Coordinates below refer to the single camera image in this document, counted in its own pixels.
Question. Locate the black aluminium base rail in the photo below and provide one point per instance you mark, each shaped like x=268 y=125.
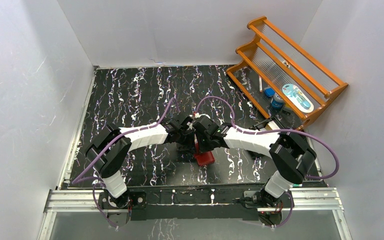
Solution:
x=213 y=201

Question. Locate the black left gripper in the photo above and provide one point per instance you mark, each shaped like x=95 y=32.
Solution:
x=185 y=137

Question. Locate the white pen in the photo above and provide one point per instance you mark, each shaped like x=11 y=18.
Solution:
x=260 y=84

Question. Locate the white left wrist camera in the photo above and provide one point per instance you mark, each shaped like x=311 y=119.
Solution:
x=189 y=125

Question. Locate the orange wooden shelf rack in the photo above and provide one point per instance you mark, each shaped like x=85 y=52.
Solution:
x=279 y=60

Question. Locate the black plastic card box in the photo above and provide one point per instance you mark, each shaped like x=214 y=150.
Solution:
x=267 y=124

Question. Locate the small blue block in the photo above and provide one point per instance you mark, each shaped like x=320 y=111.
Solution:
x=269 y=92

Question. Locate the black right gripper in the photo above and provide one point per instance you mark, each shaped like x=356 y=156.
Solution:
x=202 y=148

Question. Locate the red card holder wallet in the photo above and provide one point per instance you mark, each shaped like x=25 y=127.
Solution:
x=204 y=159

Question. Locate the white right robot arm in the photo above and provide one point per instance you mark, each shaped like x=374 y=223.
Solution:
x=291 y=154

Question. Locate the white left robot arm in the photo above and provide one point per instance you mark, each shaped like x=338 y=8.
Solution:
x=111 y=147

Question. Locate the green white marker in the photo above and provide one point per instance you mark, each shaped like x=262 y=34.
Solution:
x=297 y=185

